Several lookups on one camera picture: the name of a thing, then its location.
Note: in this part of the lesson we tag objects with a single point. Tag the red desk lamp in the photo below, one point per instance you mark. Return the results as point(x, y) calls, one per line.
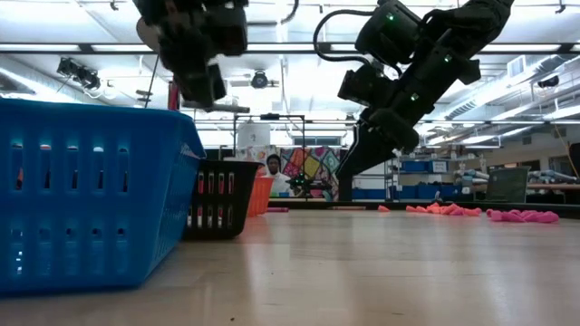
point(174, 95)

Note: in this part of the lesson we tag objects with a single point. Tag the black ceiling camera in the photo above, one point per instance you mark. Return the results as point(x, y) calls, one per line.
point(259, 79)

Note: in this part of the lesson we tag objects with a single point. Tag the black overhead rig device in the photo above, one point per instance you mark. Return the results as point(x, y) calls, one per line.
point(79, 74)

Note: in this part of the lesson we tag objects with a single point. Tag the colourful patchwork hanging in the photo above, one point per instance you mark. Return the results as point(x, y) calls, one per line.
point(317, 165)

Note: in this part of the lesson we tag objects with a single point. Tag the shelf with blue bins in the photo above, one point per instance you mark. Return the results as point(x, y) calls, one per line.
point(421, 166)

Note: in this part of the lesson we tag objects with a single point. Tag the person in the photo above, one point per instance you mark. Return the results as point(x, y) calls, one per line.
point(276, 179)

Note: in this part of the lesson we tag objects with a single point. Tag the black upright panel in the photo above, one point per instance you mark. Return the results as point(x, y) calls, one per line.
point(345, 190)

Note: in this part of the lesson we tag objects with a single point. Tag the orange plastic basket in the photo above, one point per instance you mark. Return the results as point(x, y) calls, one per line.
point(260, 194)

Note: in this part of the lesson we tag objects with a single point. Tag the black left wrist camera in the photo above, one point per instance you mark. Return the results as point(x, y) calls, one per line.
point(226, 31)

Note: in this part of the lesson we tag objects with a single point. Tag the blue plastic basket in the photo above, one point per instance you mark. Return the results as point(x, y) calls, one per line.
point(90, 127)

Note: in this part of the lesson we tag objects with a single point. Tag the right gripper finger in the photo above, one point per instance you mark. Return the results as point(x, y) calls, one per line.
point(376, 156)
point(351, 154)

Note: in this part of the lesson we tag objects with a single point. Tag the blue grey crayon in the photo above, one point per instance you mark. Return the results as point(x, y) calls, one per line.
point(231, 108)

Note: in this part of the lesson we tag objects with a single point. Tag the small black background robot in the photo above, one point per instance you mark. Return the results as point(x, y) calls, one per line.
point(310, 185)

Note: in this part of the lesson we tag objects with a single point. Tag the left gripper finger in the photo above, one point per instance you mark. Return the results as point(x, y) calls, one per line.
point(190, 77)
point(215, 81)

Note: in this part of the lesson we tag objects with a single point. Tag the purple crayon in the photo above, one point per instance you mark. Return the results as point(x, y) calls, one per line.
point(277, 209)

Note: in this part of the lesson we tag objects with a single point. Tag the pink foam earplug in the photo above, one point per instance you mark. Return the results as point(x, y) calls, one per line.
point(528, 213)
point(547, 217)
point(513, 217)
point(494, 215)
point(531, 219)
point(515, 211)

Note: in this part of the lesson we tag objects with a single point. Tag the black plastic basket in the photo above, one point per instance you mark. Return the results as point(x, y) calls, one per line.
point(244, 204)

